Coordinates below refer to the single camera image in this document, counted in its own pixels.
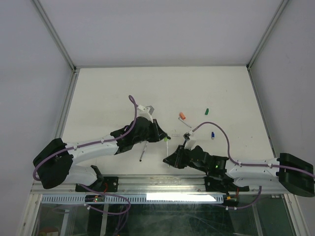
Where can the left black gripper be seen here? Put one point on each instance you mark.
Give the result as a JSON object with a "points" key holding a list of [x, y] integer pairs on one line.
{"points": [[158, 134]]}

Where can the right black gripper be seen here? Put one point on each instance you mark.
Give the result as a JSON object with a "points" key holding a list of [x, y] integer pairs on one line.
{"points": [[175, 160]]}

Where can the white pen light green end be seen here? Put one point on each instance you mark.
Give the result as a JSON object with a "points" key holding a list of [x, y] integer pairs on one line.
{"points": [[167, 148]]}

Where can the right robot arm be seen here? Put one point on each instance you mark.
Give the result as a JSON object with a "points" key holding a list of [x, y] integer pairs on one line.
{"points": [[287, 173]]}

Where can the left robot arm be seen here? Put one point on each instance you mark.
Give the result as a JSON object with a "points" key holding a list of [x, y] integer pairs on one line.
{"points": [[59, 162]]}

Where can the white pen black end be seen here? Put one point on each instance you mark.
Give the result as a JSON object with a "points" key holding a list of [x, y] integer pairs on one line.
{"points": [[143, 152]]}

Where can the orange pen cap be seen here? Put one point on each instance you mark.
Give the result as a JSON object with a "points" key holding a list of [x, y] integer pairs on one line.
{"points": [[182, 116]]}

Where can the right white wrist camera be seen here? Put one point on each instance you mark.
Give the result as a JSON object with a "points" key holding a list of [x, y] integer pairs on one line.
{"points": [[190, 140]]}

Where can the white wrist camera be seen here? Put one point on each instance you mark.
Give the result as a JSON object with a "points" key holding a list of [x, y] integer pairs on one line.
{"points": [[190, 140], [145, 112]]}

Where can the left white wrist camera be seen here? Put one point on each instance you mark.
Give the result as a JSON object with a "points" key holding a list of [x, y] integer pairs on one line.
{"points": [[145, 112]]}

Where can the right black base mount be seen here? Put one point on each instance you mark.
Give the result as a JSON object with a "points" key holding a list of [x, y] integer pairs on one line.
{"points": [[218, 184]]}

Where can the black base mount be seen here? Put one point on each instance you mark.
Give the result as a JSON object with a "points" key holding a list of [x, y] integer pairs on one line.
{"points": [[108, 184], [218, 184]]}

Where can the white slotted cable duct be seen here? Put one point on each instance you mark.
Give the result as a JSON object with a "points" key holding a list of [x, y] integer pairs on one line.
{"points": [[149, 198]]}

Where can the aluminium mounting rail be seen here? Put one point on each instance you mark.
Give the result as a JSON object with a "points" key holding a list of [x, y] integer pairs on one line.
{"points": [[136, 184]]}

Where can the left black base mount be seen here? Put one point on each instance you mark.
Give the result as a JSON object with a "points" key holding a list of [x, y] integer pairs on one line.
{"points": [[108, 184]]}

